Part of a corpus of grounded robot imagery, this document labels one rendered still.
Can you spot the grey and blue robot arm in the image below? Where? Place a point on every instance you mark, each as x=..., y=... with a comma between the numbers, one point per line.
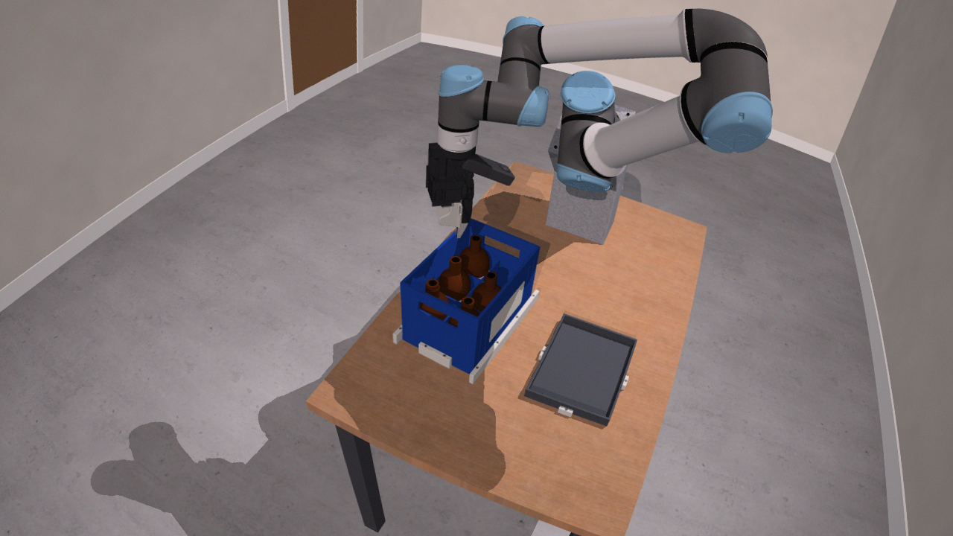
x=729, y=105

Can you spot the brown glass bottle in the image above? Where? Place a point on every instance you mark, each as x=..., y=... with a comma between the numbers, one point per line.
x=475, y=260
x=485, y=292
x=454, y=281
x=468, y=306
x=433, y=288

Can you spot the blue plastic crate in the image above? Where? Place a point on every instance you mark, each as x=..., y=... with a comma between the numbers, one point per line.
x=468, y=343

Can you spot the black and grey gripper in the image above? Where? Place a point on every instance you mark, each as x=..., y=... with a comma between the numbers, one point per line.
x=448, y=183

